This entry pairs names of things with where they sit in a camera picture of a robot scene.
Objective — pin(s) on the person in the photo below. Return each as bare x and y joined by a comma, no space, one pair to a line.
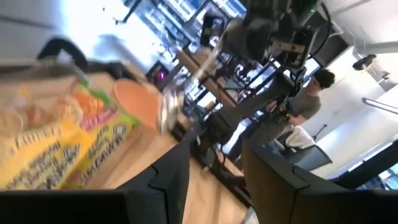
306,102

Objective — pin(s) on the wooden table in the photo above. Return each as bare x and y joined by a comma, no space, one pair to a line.
205,81

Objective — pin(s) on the dark grey chair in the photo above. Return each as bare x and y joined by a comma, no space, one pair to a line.
308,158

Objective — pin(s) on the grey light rail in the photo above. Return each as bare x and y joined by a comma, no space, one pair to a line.
379,105

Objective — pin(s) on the yellow ramen packet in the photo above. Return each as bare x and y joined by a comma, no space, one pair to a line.
37,155

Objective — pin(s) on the black pendant lamp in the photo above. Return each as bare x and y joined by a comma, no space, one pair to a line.
363,62

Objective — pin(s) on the clear plastic container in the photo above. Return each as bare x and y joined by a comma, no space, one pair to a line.
46,81

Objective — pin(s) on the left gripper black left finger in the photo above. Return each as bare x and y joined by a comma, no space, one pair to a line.
140,205

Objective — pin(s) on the orange bowl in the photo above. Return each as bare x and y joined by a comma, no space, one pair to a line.
140,99

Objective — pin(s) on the black diagonal beam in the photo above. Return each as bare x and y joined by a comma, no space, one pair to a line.
367,168

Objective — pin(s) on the silver metal spoon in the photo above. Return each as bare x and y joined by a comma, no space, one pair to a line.
169,109

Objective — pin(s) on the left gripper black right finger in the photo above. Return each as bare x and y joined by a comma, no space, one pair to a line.
280,199

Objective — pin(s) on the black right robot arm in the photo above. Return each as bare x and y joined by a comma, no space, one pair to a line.
264,99

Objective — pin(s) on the black computer tower blue lights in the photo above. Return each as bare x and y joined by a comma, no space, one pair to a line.
158,73

